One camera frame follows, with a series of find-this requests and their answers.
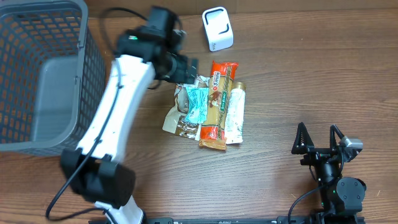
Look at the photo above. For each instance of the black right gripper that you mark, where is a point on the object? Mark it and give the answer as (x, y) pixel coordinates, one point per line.
(321, 152)

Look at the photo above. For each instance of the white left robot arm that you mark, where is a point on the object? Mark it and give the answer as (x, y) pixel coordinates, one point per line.
(144, 57)

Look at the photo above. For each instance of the white tube with gold cap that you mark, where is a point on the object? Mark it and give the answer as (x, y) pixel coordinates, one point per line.
(235, 115)

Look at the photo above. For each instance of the orange spaghetti pasta package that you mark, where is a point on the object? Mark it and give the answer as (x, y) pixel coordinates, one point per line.
(221, 81)

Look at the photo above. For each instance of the green tissue packet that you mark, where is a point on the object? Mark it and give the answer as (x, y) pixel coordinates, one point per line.
(197, 110)

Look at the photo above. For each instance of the dried mushroom pouch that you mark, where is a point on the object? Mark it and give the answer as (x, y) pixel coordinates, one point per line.
(175, 121)

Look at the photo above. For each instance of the white barcode scanner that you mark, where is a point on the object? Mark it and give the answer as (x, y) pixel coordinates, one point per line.
(217, 28)

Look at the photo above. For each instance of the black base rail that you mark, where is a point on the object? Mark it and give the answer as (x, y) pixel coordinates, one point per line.
(278, 220)

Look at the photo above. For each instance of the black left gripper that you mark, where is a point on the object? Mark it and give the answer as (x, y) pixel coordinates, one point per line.
(190, 69)

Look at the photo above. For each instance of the grey plastic shopping basket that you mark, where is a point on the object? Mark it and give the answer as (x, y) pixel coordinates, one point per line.
(52, 76)

